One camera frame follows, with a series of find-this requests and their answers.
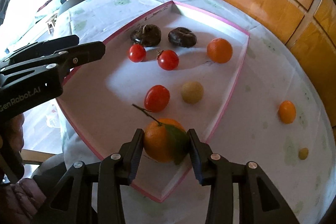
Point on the small orange kumquat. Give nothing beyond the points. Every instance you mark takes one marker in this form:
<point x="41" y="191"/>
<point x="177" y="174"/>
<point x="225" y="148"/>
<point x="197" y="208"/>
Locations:
<point x="287" y="112"/>

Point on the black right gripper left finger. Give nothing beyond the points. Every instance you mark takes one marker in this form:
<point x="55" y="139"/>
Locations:
<point x="90" y="193"/>

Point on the small yellow longan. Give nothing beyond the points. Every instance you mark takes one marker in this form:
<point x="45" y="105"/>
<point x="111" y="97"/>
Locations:
<point x="192" y="92"/>
<point x="303" y="153"/>

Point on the red cherry tomato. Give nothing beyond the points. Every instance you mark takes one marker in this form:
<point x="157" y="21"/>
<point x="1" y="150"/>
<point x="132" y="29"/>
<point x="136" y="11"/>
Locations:
<point x="137" y="53"/>
<point x="157" y="98"/>
<point x="168" y="60"/>

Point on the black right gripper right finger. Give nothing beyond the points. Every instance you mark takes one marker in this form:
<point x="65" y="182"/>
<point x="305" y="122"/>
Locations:
<point x="259" y="199"/>

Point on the orange tangerine with stem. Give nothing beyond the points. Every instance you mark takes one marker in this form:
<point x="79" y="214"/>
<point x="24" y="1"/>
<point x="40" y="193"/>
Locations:
<point x="165" y="139"/>

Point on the left hand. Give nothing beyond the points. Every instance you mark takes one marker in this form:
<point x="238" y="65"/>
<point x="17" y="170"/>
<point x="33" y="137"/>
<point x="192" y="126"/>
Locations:
<point x="12" y="133"/>

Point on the dark brown fruit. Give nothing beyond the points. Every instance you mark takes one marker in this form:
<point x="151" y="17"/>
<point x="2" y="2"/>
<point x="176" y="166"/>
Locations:
<point x="148" y="35"/>
<point x="182" y="37"/>

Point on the white pink-edged tray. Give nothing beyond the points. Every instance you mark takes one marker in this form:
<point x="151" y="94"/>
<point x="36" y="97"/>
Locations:
<point x="97" y="97"/>

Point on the round orange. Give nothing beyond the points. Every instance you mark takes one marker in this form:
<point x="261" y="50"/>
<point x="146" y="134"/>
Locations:
<point x="219" y="50"/>

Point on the white green-patterned tablecloth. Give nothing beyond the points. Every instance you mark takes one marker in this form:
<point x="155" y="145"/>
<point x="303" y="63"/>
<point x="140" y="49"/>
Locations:
<point x="250" y="129"/>

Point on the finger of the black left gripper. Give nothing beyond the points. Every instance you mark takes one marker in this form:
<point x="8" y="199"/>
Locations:
<point x="72" y="57"/>
<point x="39" y="49"/>

